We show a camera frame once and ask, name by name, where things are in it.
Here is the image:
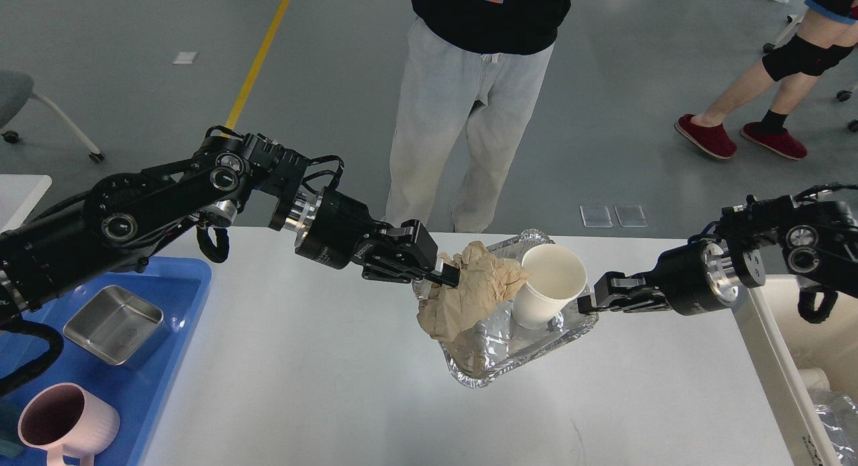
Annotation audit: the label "white side table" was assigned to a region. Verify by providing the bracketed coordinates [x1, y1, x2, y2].
[1, 174, 52, 233]

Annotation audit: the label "teal sponge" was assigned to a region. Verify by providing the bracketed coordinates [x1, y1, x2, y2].
[1, 401, 24, 458]

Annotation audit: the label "white paper cup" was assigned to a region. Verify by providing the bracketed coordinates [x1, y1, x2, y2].
[511, 243, 587, 329]

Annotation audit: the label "pink mug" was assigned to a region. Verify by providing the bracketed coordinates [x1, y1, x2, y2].
[17, 382, 121, 465]

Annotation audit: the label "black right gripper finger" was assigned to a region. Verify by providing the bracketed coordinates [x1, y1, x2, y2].
[603, 298, 671, 313]
[577, 272, 661, 315]

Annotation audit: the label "clear floor plate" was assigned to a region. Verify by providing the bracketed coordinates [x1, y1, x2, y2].
[614, 204, 648, 227]
[579, 205, 613, 229]

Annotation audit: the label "small stainless steel tray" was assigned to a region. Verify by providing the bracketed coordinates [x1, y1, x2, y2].
[62, 285, 169, 370]

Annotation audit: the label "left clear floor plate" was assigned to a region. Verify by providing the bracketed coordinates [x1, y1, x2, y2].
[579, 205, 613, 229]

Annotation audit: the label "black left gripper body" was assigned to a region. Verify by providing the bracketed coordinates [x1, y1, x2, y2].
[269, 187, 392, 270]

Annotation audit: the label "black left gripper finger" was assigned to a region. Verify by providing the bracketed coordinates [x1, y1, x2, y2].
[373, 219, 461, 288]
[362, 255, 437, 283]

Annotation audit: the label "right clear floor plate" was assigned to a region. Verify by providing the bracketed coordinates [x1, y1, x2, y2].
[614, 204, 648, 227]

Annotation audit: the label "aluminium foil container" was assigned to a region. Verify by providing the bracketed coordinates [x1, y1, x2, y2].
[413, 229, 598, 388]

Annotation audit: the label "grey office chair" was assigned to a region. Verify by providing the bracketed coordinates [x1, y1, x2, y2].
[0, 70, 107, 164]

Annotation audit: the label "person in black top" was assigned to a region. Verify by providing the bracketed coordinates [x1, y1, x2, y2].
[384, 0, 571, 233]

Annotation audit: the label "beige plastic bin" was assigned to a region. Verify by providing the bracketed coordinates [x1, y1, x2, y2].
[733, 274, 856, 465]

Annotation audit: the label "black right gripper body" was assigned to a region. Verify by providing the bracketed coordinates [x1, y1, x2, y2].
[649, 239, 741, 316]

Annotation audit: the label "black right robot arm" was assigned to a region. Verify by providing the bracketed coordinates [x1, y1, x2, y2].
[577, 184, 857, 325]

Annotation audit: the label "white wheeled furniture frame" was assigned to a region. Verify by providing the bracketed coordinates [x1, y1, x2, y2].
[761, 0, 815, 55]

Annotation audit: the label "person in red shoes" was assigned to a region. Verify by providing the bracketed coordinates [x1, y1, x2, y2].
[674, 0, 858, 162]

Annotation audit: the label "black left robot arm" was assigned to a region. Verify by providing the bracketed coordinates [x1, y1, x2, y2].
[1, 126, 460, 394]

